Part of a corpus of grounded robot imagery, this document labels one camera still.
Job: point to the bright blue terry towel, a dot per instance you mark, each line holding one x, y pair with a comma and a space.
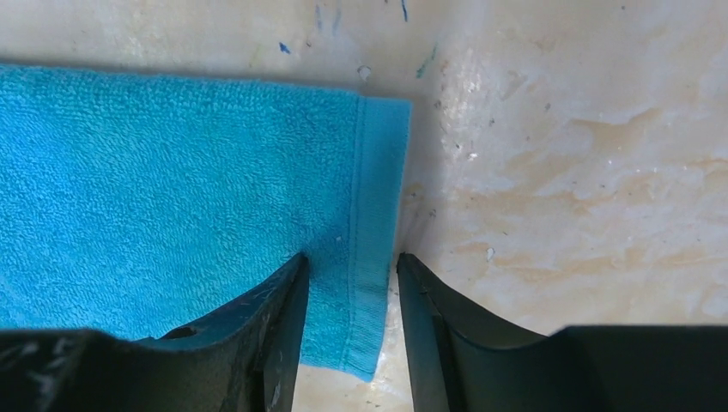
133, 204

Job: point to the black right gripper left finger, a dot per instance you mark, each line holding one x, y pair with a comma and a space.
243, 356

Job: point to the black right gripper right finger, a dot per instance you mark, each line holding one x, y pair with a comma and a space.
462, 357

